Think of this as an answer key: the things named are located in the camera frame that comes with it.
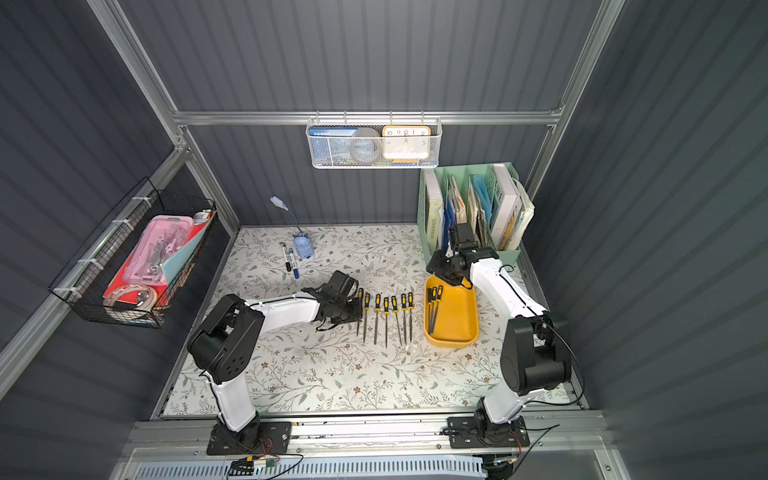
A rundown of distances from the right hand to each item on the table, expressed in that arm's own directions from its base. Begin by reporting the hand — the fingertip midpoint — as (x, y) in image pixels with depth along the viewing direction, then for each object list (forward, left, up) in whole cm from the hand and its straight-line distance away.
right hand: (440, 267), depth 89 cm
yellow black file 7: (0, -1, -13) cm, 13 cm away
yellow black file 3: (-7, +14, -15) cm, 21 cm away
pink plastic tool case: (-5, +73, +18) cm, 75 cm away
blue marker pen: (+8, +49, -14) cm, 52 cm away
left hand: (-8, +24, -13) cm, 29 cm away
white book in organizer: (+19, -23, +6) cm, 30 cm away
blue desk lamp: (+16, +47, -7) cm, 50 cm away
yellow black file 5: (-7, +20, -14) cm, 25 cm away
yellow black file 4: (-8, +17, -15) cm, 24 cm away
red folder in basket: (+2, +66, +17) cm, 68 cm away
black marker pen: (+12, +54, -14) cm, 57 cm away
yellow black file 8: (-2, +2, -14) cm, 14 cm away
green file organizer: (+27, -19, +5) cm, 33 cm away
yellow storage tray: (-11, -6, -15) cm, 19 cm away
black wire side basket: (-16, +78, +21) cm, 83 cm away
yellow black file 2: (-6, +11, -14) cm, 19 cm away
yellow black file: (-6, +9, -14) cm, 18 cm away
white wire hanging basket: (+26, +2, +19) cm, 32 cm away
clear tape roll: (-20, +77, +16) cm, 81 cm away
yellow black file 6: (-7, +23, -14) cm, 28 cm away
